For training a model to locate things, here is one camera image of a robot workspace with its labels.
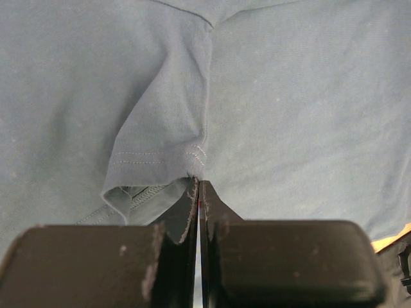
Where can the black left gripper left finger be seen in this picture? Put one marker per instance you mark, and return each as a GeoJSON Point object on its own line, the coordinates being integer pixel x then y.
{"type": "Point", "coordinates": [106, 266]}

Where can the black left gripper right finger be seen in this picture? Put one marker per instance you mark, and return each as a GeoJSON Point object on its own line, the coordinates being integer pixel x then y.
{"type": "Point", "coordinates": [291, 263]}

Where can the grey-blue t shirt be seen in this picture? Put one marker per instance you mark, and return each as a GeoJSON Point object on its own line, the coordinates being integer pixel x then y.
{"type": "Point", "coordinates": [291, 109]}

